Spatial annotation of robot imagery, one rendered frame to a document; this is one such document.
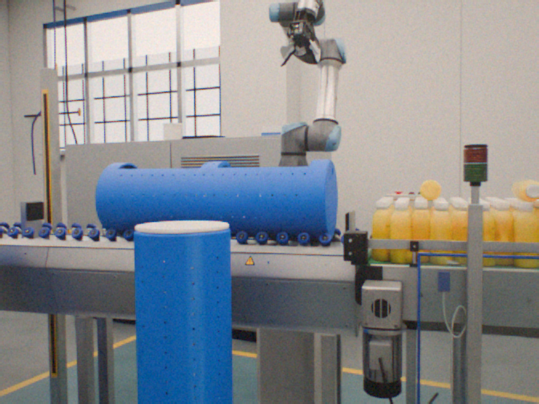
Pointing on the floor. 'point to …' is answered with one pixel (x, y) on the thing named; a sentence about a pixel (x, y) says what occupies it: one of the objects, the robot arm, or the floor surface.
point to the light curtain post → (58, 379)
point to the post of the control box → (411, 367)
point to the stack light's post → (474, 303)
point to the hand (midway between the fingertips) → (299, 66)
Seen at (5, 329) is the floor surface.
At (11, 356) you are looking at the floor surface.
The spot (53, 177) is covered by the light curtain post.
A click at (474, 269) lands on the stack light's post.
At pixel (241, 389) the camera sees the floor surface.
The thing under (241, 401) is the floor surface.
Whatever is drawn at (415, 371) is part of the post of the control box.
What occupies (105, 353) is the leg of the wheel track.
